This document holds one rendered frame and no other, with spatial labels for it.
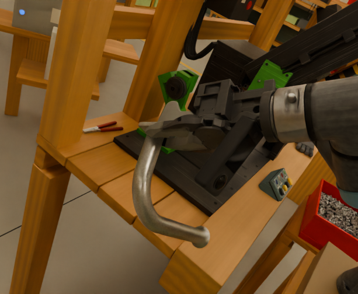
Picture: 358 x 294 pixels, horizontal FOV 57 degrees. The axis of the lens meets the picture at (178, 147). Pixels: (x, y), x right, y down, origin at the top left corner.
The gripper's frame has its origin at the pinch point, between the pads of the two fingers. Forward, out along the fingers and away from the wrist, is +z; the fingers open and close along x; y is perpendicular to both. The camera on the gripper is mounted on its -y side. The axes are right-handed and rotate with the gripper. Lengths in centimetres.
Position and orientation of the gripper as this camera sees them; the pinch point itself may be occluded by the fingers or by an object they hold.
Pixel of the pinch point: (156, 139)
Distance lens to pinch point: 55.2
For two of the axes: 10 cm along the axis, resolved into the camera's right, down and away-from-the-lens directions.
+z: -8.4, 0.6, 5.4
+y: 1.9, -9.0, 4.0
